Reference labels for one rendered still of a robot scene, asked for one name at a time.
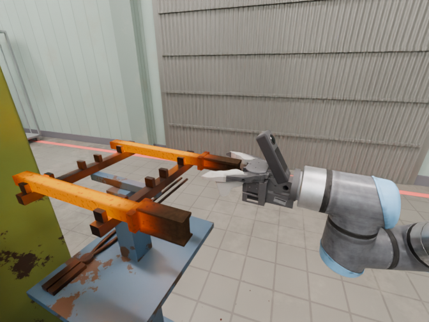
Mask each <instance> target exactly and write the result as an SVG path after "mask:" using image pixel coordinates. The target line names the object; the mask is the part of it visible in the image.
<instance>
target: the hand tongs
mask: <svg viewBox="0 0 429 322"><path fill-rule="evenodd" d="M182 179H183V178H182V177H180V178H179V179H178V180H176V181H175V182H173V184H171V185H170V186H169V187H167V188H166V189H165V190H164V191H162V194H161V196H162V195H163V194H164V193H166V192H167V191H168V190H169V189H170V188H172V187H173V186H174V185H175V184H176V183H178V182H179V181H180V180H182ZM186 181H188V178H186V179H185V180H183V181H182V182H181V183H180V184H179V185H178V186H176V187H175V188H174V189H172V190H171V191H170V192H169V193H168V194H167V195H165V196H164V197H163V198H162V199H160V200H159V201H158V202H157V203H160V204H161V203H162V202H163V201H164V200H166V198H168V196H170V195H171V194H172V193H173V192H175V191H176V190H177V189H178V188H179V187H180V186H181V185H183V184H184V183H185V182H186ZM161 196H159V197H161ZM159 197H158V198H159ZM158 198H154V199H152V201H153V202H155V201H156V200H157V199H158ZM114 234H116V229H115V230H113V231H112V232H111V233H109V234H108V235H107V236H106V237H104V239H103V240H102V241H101V242H100V243H99V244H97V246H96V247H95V248H94V249H93V250H92V251H91V252H89V253H86V254H84V255H82V256H81V258H80V261H78V260H76V259H75V260H74V261H72V262H71V263H70V264H69V265H68V266H66V267H65V268H63V269H62V270H61V271H60V272H58V273H57V274H56V275H54V276H53V277H52V278H51V279H49V280H48V281H47V282H46V283H44V284H43V285H42V288H43V289H44V290H45V291H46V292H49V293H50V294H51V295H53V296H55V295H56V294H57V293H58V292H60V290H62V288H64V287H65V286H66V285H67V284H69V283H70V282H71V281H72V280H73V279H74V278H75V277H76V276H78V275H79V274H80V273H81V272H83V271H84V270H85V269H86V268H87V266H86V265H87V264H89V263H90V262H92V261H93V259H94V256H95V255H97V254H99V253H100V252H102V251H103V250H105V249H106V248H107V247H109V246H111V245H112V244H113V243H114V242H116V241H117V236H116V237H115V238H113V239H112V240H111V241H109V242H108V243H106V244H105V245H103V244H104V243H105V242H106V241H107V240H108V239H109V238H111V237H112V236H113V235H114Z"/></svg>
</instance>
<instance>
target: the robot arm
mask: <svg viewBox="0 0 429 322"><path fill-rule="evenodd" d="M256 141H257V143H258V145H259V147H260V149H261V151H262V153H263V155H264V157H265V159H266V161H265V160H264V159H262V158H260V157H257V156H254V155H250V154H247V153H246V154H245V153H240V152H234V151H230V152H228V153H226V155H227V156H229V157H231V158H236V159H240V160H242V161H241V164H240V168H241V171H240V170H238V169H231V170H229V171H208V172H207V173H205V174H203V175H202V176H201V178H202V179H205V180H210V181H215V183H216V186H217V189H218V193H219V195H220V196H223V197H224V196H227V195H228V194H229V192H230V191H231V189H232V188H234V187H240V186H241V185H243V191H242V192H243V195H242V201H244V202H248V203H252V204H257V205H260V206H264V205H265V203H270V204H275V205H278V206H283V207H286V208H291V209H292V208H293V204H294V201H295V202H296V200H297V207H300V208H305V209H308V210H313V211H318V212H321V213H326V214H328V216H327V220H326V225H325V228H324V232H323V235H322V238H321V239H320V248H319V254H320V257H321V259H322V260H323V262H324V263H325V264H326V265H327V266H328V267H329V268H330V269H331V270H332V271H334V272H336V273H337V274H339V275H342V276H344V277H349V278H356V277H359V276H360V275H362V274H363V273H364V270H365V268H373V269H381V270H385V269H387V270H405V271H415V272H428V273H429V221H423V222H416V223H413V224H407V225H402V226H396V224H397V222H398V219H399V217H400V210H401V199H400V192H399V189H398V187H397V186H396V185H395V183H393V182H392V181H390V180H385V179H382V178H376V177H374V176H364V175H360V174H352V173H348V172H341V171H334V170H329V169H322V168H318V167H310V166H304V168H303V171H301V169H296V168H295V170H294V176H290V171H289V168H288V167H287V164H286V162H285V160H284V158H283V156H282V154H281V152H280V149H279V147H278V145H277V143H276V141H275V138H274V136H273V135H272V133H271V131H270V130H266V131H264V132H262V133H261V134H259V135H258V136H257V137H256ZM247 199H251V200H254V201H258V202H257V203H256V202H253V201H248V200H247Z"/></svg>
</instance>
